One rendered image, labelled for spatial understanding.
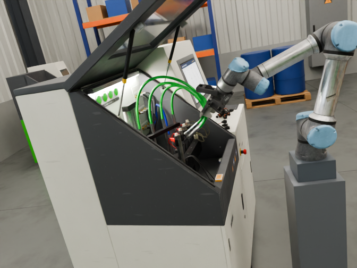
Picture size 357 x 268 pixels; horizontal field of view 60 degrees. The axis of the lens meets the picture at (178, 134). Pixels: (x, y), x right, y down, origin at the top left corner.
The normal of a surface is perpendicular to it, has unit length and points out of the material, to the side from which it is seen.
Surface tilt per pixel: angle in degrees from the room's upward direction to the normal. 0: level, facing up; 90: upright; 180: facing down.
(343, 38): 83
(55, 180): 90
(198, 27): 90
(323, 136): 97
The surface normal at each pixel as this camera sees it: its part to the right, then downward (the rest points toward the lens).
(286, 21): -0.11, 0.32
